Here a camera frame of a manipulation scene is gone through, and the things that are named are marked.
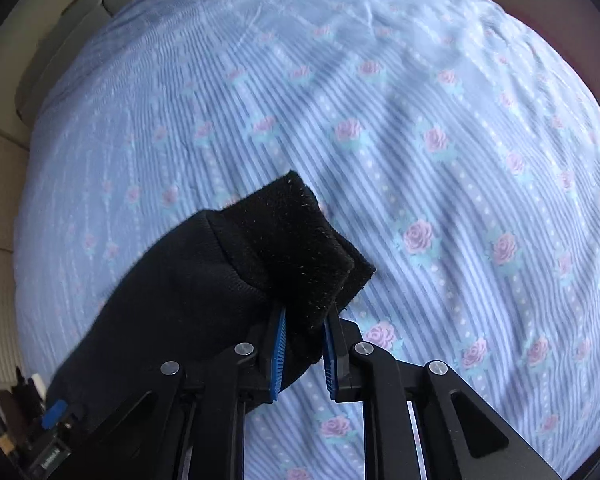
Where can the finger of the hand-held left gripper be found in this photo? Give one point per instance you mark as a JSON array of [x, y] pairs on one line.
[[55, 412]]

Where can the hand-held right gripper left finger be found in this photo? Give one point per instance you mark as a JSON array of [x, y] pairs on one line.
[[278, 355]]

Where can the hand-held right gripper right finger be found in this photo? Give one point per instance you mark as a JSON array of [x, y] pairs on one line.
[[330, 360]]

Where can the black pants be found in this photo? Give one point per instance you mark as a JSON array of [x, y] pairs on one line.
[[205, 280]]

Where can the blue striped floral bed sheet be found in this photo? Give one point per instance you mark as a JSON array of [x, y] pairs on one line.
[[380, 110]]

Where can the grey upholstered headboard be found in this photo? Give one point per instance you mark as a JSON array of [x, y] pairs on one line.
[[75, 25]]

